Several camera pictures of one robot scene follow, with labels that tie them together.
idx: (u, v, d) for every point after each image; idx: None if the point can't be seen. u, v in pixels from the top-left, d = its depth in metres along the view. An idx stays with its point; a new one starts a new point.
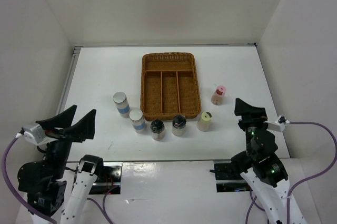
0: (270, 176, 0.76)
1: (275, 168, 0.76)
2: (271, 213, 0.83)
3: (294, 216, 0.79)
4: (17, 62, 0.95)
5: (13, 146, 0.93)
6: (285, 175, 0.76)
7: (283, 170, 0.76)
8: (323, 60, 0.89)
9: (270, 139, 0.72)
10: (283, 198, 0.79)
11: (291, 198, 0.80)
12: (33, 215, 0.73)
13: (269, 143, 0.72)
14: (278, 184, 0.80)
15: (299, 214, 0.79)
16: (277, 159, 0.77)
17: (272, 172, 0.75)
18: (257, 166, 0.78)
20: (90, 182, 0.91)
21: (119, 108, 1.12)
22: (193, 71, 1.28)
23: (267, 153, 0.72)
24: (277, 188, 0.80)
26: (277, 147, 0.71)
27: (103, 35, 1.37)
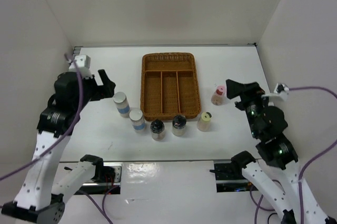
0: (278, 158, 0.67)
1: (283, 148, 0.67)
2: (277, 203, 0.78)
3: (307, 205, 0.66)
4: (17, 62, 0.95)
5: (13, 146, 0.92)
6: (294, 157, 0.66)
7: (291, 152, 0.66)
8: (323, 60, 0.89)
9: (278, 114, 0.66)
10: (293, 182, 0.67)
11: (304, 183, 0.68)
12: (42, 131, 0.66)
13: (277, 118, 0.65)
14: (287, 166, 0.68)
15: (314, 202, 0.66)
16: (286, 140, 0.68)
17: (280, 153, 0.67)
18: (261, 148, 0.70)
20: (89, 171, 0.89)
21: (119, 108, 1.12)
22: (192, 71, 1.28)
23: (276, 130, 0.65)
24: (287, 171, 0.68)
26: (287, 125, 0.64)
27: (103, 35, 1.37)
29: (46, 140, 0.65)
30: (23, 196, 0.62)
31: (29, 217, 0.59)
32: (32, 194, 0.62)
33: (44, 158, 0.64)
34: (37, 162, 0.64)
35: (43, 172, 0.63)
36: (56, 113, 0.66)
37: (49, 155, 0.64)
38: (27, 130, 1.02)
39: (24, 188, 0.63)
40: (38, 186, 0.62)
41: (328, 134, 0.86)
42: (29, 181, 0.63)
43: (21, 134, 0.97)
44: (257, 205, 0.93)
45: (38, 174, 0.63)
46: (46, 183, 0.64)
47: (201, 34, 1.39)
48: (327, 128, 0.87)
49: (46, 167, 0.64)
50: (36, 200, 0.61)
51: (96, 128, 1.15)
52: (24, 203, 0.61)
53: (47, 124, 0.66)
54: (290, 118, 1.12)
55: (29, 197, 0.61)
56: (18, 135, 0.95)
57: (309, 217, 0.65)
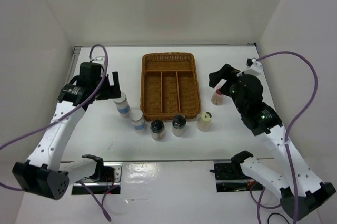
0: (261, 122, 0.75)
1: (265, 114, 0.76)
2: (273, 184, 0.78)
3: (298, 169, 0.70)
4: (17, 62, 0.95)
5: (13, 146, 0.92)
6: (276, 119, 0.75)
7: (273, 115, 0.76)
8: (323, 60, 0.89)
9: (254, 80, 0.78)
10: (280, 146, 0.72)
11: (291, 147, 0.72)
12: (60, 103, 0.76)
13: (253, 82, 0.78)
14: (272, 130, 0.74)
15: (303, 165, 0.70)
16: (267, 107, 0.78)
17: (263, 117, 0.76)
18: (246, 117, 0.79)
20: (94, 162, 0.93)
21: (119, 108, 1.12)
22: (192, 71, 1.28)
23: (254, 94, 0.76)
24: (272, 135, 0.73)
26: (263, 87, 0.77)
27: (103, 35, 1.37)
29: (64, 108, 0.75)
30: (37, 155, 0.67)
31: (41, 173, 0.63)
32: (46, 153, 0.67)
33: (60, 123, 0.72)
34: (54, 125, 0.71)
35: (58, 135, 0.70)
36: (77, 87, 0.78)
37: (65, 120, 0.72)
38: (28, 130, 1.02)
39: (38, 149, 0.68)
40: (52, 147, 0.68)
41: (329, 134, 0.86)
42: (43, 142, 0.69)
43: (21, 134, 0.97)
44: (258, 204, 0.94)
45: (53, 136, 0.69)
46: (59, 147, 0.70)
47: (201, 34, 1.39)
48: (328, 128, 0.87)
49: (61, 131, 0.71)
50: (48, 159, 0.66)
51: (95, 128, 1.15)
52: (37, 162, 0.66)
53: (68, 95, 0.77)
54: (289, 118, 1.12)
55: (42, 157, 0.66)
56: (18, 135, 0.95)
57: (301, 181, 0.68)
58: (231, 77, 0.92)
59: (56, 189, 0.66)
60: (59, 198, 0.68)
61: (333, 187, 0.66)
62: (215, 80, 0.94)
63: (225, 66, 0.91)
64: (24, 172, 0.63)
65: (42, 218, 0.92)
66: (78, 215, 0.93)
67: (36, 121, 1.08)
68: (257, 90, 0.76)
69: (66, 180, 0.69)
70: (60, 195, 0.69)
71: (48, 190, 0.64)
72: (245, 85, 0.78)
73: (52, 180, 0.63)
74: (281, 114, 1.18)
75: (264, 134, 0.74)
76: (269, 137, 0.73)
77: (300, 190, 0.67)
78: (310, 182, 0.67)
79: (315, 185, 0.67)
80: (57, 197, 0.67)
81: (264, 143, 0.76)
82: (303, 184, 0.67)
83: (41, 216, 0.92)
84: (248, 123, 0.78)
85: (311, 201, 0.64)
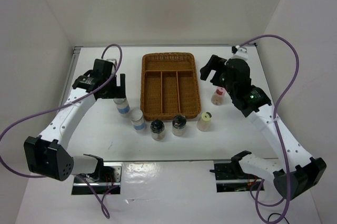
0: (251, 101, 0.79)
1: (253, 94, 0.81)
2: (268, 170, 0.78)
3: (288, 145, 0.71)
4: (17, 62, 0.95)
5: (13, 146, 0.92)
6: (265, 98, 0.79)
7: (262, 95, 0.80)
8: (323, 60, 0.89)
9: (240, 62, 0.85)
10: (269, 123, 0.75)
11: (281, 124, 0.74)
12: (74, 88, 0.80)
13: (240, 64, 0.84)
14: (261, 108, 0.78)
15: (293, 141, 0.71)
16: (256, 88, 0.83)
17: (251, 97, 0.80)
18: (237, 98, 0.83)
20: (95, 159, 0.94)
21: (119, 108, 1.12)
22: (192, 71, 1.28)
23: (242, 75, 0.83)
24: (261, 113, 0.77)
26: (249, 68, 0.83)
27: (103, 35, 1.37)
29: (78, 93, 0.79)
30: (49, 130, 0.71)
31: (51, 144, 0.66)
32: (57, 130, 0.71)
33: (73, 105, 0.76)
34: (67, 107, 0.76)
35: (70, 116, 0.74)
36: (90, 78, 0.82)
37: (78, 104, 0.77)
38: (28, 130, 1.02)
39: (50, 126, 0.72)
40: (63, 125, 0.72)
41: (329, 134, 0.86)
42: (56, 120, 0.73)
43: (21, 134, 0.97)
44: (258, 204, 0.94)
45: (66, 116, 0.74)
46: (69, 127, 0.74)
47: (201, 34, 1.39)
48: (328, 128, 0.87)
49: (73, 113, 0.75)
50: (59, 136, 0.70)
51: (96, 128, 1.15)
52: (48, 137, 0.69)
53: (81, 84, 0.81)
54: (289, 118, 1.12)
55: (53, 133, 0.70)
56: (18, 135, 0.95)
57: (291, 155, 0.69)
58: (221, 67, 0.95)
59: (62, 167, 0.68)
60: (62, 179, 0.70)
61: (324, 163, 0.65)
62: (206, 72, 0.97)
63: (212, 56, 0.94)
64: (35, 144, 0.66)
65: (42, 218, 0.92)
66: (78, 215, 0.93)
67: (36, 122, 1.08)
68: (243, 71, 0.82)
69: (70, 163, 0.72)
70: (63, 176, 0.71)
71: (55, 167, 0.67)
72: (233, 67, 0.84)
73: (60, 156, 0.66)
74: (281, 114, 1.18)
75: (254, 112, 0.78)
76: (258, 115, 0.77)
77: (290, 165, 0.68)
78: (300, 157, 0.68)
79: (305, 159, 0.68)
80: (61, 177, 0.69)
81: (255, 122, 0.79)
82: (293, 158, 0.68)
83: (42, 216, 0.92)
84: (238, 103, 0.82)
85: (300, 173, 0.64)
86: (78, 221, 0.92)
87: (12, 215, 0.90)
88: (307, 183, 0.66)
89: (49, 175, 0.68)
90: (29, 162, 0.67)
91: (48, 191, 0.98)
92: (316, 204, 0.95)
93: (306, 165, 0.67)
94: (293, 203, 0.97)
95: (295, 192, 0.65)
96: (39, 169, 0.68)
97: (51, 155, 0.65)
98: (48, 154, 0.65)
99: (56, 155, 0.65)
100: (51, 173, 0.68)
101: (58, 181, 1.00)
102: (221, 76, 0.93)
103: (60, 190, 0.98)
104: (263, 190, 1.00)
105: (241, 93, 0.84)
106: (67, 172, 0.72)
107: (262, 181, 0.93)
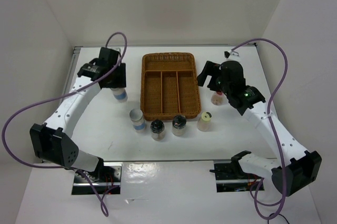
0: (245, 99, 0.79)
1: (248, 92, 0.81)
2: (266, 167, 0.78)
3: (283, 139, 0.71)
4: (17, 62, 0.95)
5: (12, 146, 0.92)
6: (259, 97, 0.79)
7: (256, 93, 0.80)
8: (323, 60, 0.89)
9: (234, 64, 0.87)
10: (263, 118, 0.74)
11: (275, 119, 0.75)
12: (79, 77, 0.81)
13: (233, 65, 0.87)
14: (255, 105, 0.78)
15: (287, 135, 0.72)
16: (251, 87, 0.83)
17: (245, 95, 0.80)
18: (232, 97, 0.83)
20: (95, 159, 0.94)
21: (116, 94, 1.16)
22: (192, 71, 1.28)
23: (236, 75, 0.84)
24: (255, 110, 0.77)
26: (241, 68, 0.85)
27: (103, 35, 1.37)
29: (83, 82, 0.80)
30: (54, 118, 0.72)
31: (56, 133, 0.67)
32: (62, 118, 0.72)
33: (78, 94, 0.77)
34: (72, 95, 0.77)
35: (75, 104, 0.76)
36: (95, 66, 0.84)
37: (82, 93, 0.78)
38: (28, 130, 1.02)
39: (56, 114, 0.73)
40: (68, 114, 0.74)
41: (328, 135, 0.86)
42: (61, 108, 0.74)
43: (21, 134, 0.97)
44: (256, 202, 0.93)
45: (71, 105, 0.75)
46: (73, 115, 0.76)
47: (201, 34, 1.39)
48: (328, 128, 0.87)
49: (79, 101, 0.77)
50: (63, 123, 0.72)
51: (95, 128, 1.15)
52: (53, 125, 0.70)
53: (86, 71, 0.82)
54: (288, 118, 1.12)
55: (58, 120, 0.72)
56: (17, 135, 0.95)
57: (286, 149, 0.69)
58: (215, 72, 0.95)
59: (66, 155, 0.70)
60: (67, 166, 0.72)
61: (319, 156, 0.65)
62: (202, 77, 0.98)
63: (207, 62, 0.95)
64: (40, 132, 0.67)
65: (42, 218, 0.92)
66: (78, 215, 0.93)
67: (36, 121, 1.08)
68: (236, 70, 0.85)
69: (75, 150, 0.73)
70: (69, 163, 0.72)
71: (59, 155, 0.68)
72: (226, 67, 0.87)
73: (65, 143, 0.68)
74: (281, 114, 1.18)
75: (248, 109, 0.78)
76: (252, 112, 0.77)
77: (286, 159, 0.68)
78: (295, 151, 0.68)
79: (300, 153, 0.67)
80: (66, 164, 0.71)
81: (249, 119, 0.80)
82: (288, 152, 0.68)
83: (41, 216, 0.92)
84: (234, 102, 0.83)
85: (296, 166, 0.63)
86: (77, 221, 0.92)
87: (12, 214, 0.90)
88: (304, 177, 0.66)
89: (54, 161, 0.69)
90: (35, 150, 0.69)
91: (47, 191, 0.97)
92: (316, 205, 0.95)
93: (301, 158, 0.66)
94: (293, 204, 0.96)
95: (291, 188, 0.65)
96: (45, 156, 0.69)
97: (56, 143, 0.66)
98: (52, 143, 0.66)
99: (60, 143, 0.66)
100: (57, 159, 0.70)
101: (58, 181, 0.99)
102: (216, 79, 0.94)
103: (60, 190, 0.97)
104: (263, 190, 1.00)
105: (237, 92, 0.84)
106: (71, 159, 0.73)
107: (261, 181, 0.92)
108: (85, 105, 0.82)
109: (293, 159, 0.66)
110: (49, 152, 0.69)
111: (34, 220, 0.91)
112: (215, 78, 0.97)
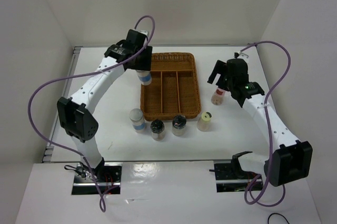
0: (245, 91, 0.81)
1: (249, 85, 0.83)
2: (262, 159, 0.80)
3: (275, 127, 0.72)
4: (17, 61, 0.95)
5: (13, 146, 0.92)
6: (259, 90, 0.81)
7: (257, 87, 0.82)
8: (323, 60, 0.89)
9: (238, 59, 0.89)
10: (259, 108, 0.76)
11: (270, 109, 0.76)
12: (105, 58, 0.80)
13: (238, 59, 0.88)
14: (254, 97, 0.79)
15: (281, 124, 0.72)
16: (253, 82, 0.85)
17: (246, 87, 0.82)
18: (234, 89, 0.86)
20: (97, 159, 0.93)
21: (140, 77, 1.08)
22: (192, 71, 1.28)
23: (240, 68, 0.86)
24: (253, 100, 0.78)
26: (246, 63, 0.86)
27: (103, 35, 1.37)
29: (108, 62, 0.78)
30: (79, 94, 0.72)
31: (79, 108, 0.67)
32: (86, 95, 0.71)
33: (103, 73, 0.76)
34: (97, 74, 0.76)
35: (99, 83, 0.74)
36: (121, 48, 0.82)
37: (107, 72, 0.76)
38: (28, 130, 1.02)
39: (80, 90, 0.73)
40: (92, 91, 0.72)
41: (328, 135, 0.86)
42: (86, 85, 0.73)
43: (21, 134, 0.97)
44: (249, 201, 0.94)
45: (95, 83, 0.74)
46: (97, 94, 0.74)
47: (201, 34, 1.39)
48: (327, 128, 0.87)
49: (102, 81, 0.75)
50: (87, 100, 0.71)
51: None
52: (78, 101, 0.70)
53: (112, 52, 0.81)
54: (288, 118, 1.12)
55: (82, 97, 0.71)
56: (18, 135, 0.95)
57: (277, 136, 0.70)
58: (225, 70, 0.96)
59: (87, 129, 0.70)
60: (87, 139, 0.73)
61: (310, 145, 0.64)
62: (212, 76, 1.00)
63: (217, 61, 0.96)
64: (66, 106, 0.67)
65: (42, 218, 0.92)
66: (78, 216, 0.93)
67: (36, 121, 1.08)
68: (240, 65, 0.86)
69: (96, 126, 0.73)
70: (88, 136, 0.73)
71: (81, 128, 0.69)
72: (231, 61, 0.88)
73: (88, 119, 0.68)
74: (281, 114, 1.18)
75: (246, 99, 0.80)
76: (250, 102, 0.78)
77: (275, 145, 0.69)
78: (286, 138, 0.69)
79: (291, 140, 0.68)
80: (86, 137, 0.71)
81: (247, 109, 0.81)
82: (278, 139, 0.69)
83: (41, 217, 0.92)
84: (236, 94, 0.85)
85: (285, 151, 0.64)
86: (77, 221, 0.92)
87: (12, 215, 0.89)
88: (297, 170, 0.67)
89: (76, 132, 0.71)
90: (60, 119, 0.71)
91: (47, 191, 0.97)
92: (316, 205, 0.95)
93: (291, 145, 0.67)
94: (293, 204, 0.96)
95: (281, 176, 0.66)
96: (69, 126, 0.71)
97: (79, 118, 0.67)
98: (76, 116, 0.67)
99: (82, 118, 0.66)
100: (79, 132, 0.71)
101: (58, 181, 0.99)
102: (224, 77, 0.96)
103: (60, 190, 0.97)
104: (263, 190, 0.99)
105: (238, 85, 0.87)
106: (91, 133, 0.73)
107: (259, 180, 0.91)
108: (108, 86, 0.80)
109: (283, 145, 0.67)
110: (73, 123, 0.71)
111: (35, 221, 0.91)
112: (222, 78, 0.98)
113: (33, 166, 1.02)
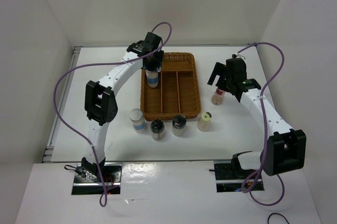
0: (242, 87, 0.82)
1: (246, 81, 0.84)
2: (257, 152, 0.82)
3: (270, 116, 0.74)
4: (16, 61, 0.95)
5: (13, 145, 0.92)
6: (255, 84, 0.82)
7: (253, 81, 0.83)
8: (322, 60, 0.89)
9: (236, 57, 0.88)
10: (256, 100, 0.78)
11: (266, 101, 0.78)
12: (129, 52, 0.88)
13: (236, 58, 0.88)
14: (250, 90, 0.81)
15: (275, 114, 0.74)
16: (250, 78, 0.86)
17: (244, 83, 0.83)
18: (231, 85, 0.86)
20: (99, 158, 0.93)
21: (149, 78, 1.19)
22: (192, 71, 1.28)
23: (238, 65, 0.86)
24: (249, 93, 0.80)
26: (244, 60, 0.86)
27: (103, 35, 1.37)
29: (130, 56, 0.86)
30: (105, 79, 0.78)
31: (107, 90, 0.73)
32: (111, 80, 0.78)
33: (126, 64, 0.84)
34: (121, 64, 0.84)
35: (122, 71, 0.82)
36: (141, 45, 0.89)
37: (129, 64, 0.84)
38: (27, 129, 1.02)
39: (106, 76, 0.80)
40: (117, 78, 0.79)
41: (328, 135, 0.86)
42: (111, 72, 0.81)
43: (21, 134, 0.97)
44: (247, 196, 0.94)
45: (119, 71, 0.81)
46: (120, 81, 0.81)
47: (201, 34, 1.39)
48: (327, 128, 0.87)
49: (126, 70, 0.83)
50: (113, 85, 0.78)
51: None
52: (104, 85, 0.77)
53: (134, 49, 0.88)
54: (288, 118, 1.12)
55: (108, 81, 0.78)
56: (18, 134, 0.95)
57: (272, 125, 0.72)
58: (223, 70, 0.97)
59: (109, 111, 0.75)
60: (106, 122, 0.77)
61: (303, 132, 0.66)
62: (212, 76, 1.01)
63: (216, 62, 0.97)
64: (93, 88, 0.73)
65: (41, 218, 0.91)
66: (77, 216, 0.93)
67: (36, 121, 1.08)
68: (237, 61, 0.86)
69: (116, 109, 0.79)
70: (109, 119, 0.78)
71: (105, 109, 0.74)
72: (230, 60, 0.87)
73: (111, 101, 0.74)
74: (281, 114, 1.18)
75: (243, 93, 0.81)
76: (246, 95, 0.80)
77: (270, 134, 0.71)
78: (280, 126, 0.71)
79: (285, 129, 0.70)
80: (107, 119, 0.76)
81: (245, 103, 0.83)
82: (273, 128, 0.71)
83: (40, 217, 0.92)
84: (234, 89, 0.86)
85: (278, 138, 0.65)
86: (77, 221, 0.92)
87: (11, 215, 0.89)
88: (292, 159, 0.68)
89: (99, 114, 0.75)
90: (85, 100, 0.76)
91: (47, 191, 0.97)
92: (316, 205, 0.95)
93: (285, 133, 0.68)
94: (293, 204, 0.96)
95: (276, 164, 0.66)
96: (92, 108, 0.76)
97: (105, 99, 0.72)
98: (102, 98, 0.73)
99: (108, 100, 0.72)
100: (101, 114, 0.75)
101: (58, 181, 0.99)
102: (224, 77, 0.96)
103: (60, 190, 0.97)
104: (263, 190, 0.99)
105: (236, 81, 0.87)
106: (111, 115, 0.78)
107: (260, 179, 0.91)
108: (128, 76, 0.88)
109: (277, 132, 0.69)
110: (97, 106, 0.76)
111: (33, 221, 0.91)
112: (221, 78, 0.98)
113: (33, 167, 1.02)
